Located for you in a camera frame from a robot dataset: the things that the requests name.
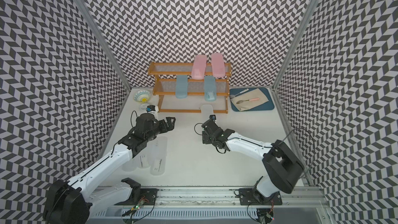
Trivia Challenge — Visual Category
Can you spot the white handled fork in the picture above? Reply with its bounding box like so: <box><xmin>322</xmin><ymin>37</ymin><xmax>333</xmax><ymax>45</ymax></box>
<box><xmin>230</xmin><ymin>89</ymin><xmax>249</xmax><ymax>99</ymax></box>

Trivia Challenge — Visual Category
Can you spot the pink pencil case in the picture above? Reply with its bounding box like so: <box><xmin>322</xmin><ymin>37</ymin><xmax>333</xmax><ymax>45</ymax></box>
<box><xmin>191</xmin><ymin>55</ymin><xmax>207</xmax><ymax>80</ymax></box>
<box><xmin>211</xmin><ymin>53</ymin><xmax>226</xmax><ymax>78</ymax></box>

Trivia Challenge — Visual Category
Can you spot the teal pencil case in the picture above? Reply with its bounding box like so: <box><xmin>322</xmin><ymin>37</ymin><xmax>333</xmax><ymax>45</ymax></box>
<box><xmin>204</xmin><ymin>76</ymin><xmax>217</xmax><ymax>102</ymax></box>
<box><xmin>175</xmin><ymin>75</ymin><xmax>188</xmax><ymax>99</ymax></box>

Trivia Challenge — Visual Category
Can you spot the aluminium front rail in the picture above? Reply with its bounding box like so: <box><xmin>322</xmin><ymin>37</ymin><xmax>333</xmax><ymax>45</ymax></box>
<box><xmin>86</xmin><ymin>185</ymin><xmax>329</xmax><ymax>213</ymax></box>

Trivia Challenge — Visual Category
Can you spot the beige cloth napkin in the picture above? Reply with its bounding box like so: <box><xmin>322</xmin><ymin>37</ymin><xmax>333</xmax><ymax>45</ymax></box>
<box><xmin>231</xmin><ymin>88</ymin><xmax>270</xmax><ymax>112</ymax></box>

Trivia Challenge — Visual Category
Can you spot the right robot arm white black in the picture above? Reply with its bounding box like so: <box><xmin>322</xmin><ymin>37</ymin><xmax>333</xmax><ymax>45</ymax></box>
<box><xmin>201</xmin><ymin>118</ymin><xmax>305</xmax><ymax>204</ymax></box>

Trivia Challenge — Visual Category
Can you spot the patterned ceramic bowl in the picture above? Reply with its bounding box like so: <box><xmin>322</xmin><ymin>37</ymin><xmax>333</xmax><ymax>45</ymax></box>
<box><xmin>134</xmin><ymin>89</ymin><xmax>151</xmax><ymax>103</ymax></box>

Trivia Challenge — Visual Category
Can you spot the teal tray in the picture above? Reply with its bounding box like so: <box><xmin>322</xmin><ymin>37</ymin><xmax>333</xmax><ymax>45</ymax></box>
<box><xmin>230</xmin><ymin>87</ymin><xmax>275</xmax><ymax>112</ymax></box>

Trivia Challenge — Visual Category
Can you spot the clear pencil case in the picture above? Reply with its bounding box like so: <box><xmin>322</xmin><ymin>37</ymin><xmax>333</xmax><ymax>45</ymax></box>
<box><xmin>137</xmin><ymin>148</ymin><xmax>150</xmax><ymax>169</ymax></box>
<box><xmin>201</xmin><ymin>104</ymin><xmax>214</xmax><ymax>123</ymax></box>
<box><xmin>122</xmin><ymin>158</ymin><xmax>138</xmax><ymax>172</ymax></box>
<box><xmin>149</xmin><ymin>136</ymin><xmax>168</xmax><ymax>176</ymax></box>

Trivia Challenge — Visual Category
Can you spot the pink handled spoon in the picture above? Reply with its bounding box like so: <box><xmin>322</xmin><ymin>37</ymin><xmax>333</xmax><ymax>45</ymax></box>
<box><xmin>236</xmin><ymin>97</ymin><xmax>260</xmax><ymax>104</ymax></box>

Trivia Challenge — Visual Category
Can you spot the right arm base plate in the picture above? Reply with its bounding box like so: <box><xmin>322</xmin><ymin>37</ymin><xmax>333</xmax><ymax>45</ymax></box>
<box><xmin>237</xmin><ymin>188</ymin><xmax>283</xmax><ymax>206</ymax></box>

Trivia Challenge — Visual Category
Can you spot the wooden three-tier shelf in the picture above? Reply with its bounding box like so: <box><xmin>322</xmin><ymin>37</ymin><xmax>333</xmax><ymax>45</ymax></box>
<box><xmin>148</xmin><ymin>62</ymin><xmax>232</xmax><ymax>114</ymax></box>

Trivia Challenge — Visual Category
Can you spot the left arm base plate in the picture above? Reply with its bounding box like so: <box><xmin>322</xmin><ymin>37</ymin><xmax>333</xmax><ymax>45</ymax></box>
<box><xmin>116</xmin><ymin>188</ymin><xmax>158</xmax><ymax>206</ymax></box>

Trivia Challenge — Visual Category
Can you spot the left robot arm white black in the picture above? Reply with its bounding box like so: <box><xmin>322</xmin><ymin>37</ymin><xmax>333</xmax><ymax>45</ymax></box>
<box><xmin>42</xmin><ymin>113</ymin><xmax>176</xmax><ymax>224</ymax></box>

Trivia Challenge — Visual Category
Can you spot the small clear glass cup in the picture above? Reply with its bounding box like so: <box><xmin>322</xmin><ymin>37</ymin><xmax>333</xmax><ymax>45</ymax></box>
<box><xmin>139</xmin><ymin>103</ymin><xmax>149</xmax><ymax>112</ymax></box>

